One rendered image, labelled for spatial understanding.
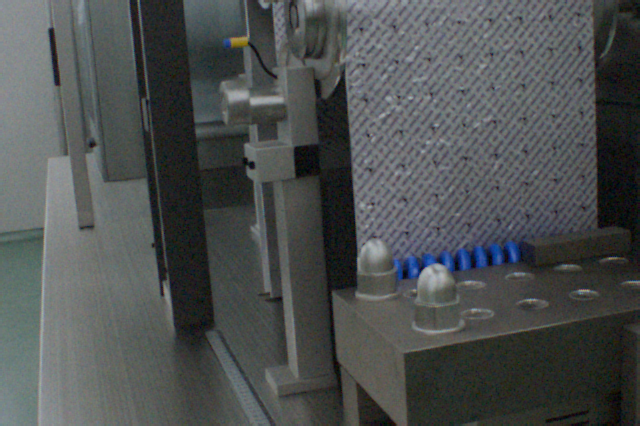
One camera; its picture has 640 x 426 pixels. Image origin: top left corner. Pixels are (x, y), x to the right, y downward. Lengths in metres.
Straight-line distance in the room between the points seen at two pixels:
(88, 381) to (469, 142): 0.46
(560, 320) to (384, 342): 0.12
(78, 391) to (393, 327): 0.41
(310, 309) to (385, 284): 0.18
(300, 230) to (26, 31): 5.50
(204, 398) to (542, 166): 0.38
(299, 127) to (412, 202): 0.12
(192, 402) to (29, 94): 5.48
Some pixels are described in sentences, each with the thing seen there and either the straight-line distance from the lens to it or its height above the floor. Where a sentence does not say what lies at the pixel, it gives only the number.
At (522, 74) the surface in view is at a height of 1.19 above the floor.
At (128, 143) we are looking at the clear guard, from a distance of 1.78.
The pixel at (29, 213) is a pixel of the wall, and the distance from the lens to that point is 6.39.
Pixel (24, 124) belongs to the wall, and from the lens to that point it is 6.31.
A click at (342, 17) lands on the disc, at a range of 0.75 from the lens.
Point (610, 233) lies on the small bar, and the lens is 0.82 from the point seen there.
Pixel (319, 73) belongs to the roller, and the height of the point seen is 1.20.
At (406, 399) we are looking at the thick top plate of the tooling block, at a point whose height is 1.00.
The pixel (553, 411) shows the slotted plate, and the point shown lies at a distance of 0.68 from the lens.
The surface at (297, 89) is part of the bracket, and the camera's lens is 0.83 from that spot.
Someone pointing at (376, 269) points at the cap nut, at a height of 1.05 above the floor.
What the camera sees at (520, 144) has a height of 1.12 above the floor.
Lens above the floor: 1.24
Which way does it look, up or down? 11 degrees down
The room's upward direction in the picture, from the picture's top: 4 degrees counter-clockwise
